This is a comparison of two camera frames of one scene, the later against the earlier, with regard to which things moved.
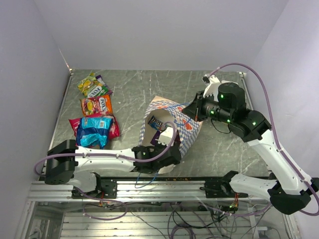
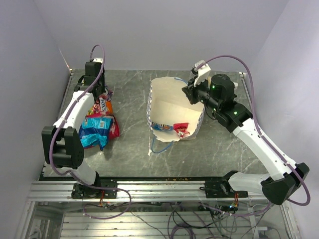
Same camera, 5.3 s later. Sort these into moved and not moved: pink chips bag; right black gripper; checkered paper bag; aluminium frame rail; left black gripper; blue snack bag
Moved: checkered paper bag; left black gripper; right black gripper
Not moved: pink chips bag; aluminium frame rail; blue snack bag
